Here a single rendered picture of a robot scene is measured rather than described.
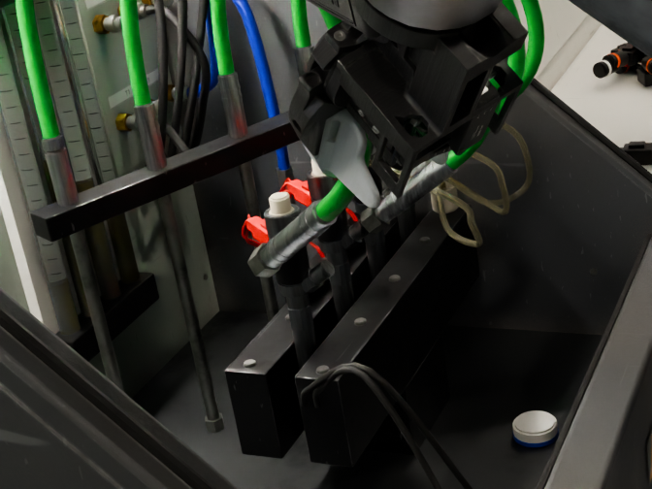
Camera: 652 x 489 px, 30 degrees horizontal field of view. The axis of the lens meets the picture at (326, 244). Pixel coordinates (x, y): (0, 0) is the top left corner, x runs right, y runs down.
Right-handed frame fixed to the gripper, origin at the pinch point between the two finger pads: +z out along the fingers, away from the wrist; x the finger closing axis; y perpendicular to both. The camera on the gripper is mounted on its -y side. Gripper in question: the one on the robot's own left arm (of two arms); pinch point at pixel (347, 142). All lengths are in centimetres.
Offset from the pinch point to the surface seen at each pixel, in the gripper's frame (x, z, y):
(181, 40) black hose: 8.9, 36.7, -31.1
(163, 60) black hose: 5.7, 35.4, -29.5
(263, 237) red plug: -0.6, 24.1, -5.6
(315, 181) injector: 5.8, 24.1, -7.2
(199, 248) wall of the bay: 4, 62, -21
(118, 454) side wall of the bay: -21.9, -3.2, 8.8
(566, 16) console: 64, 66, -23
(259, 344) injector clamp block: -4.7, 30.0, 0.1
